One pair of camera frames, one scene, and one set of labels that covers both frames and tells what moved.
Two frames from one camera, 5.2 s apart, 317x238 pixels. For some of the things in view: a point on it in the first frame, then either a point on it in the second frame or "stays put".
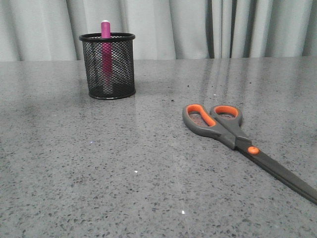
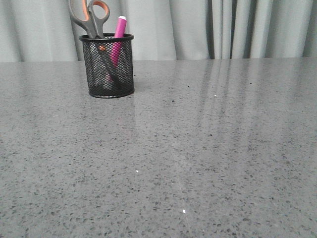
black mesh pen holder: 109,59 stays put
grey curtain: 50,30 stays put
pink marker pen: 106,54 -> 116,46
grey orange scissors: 223,122 -> 93,24
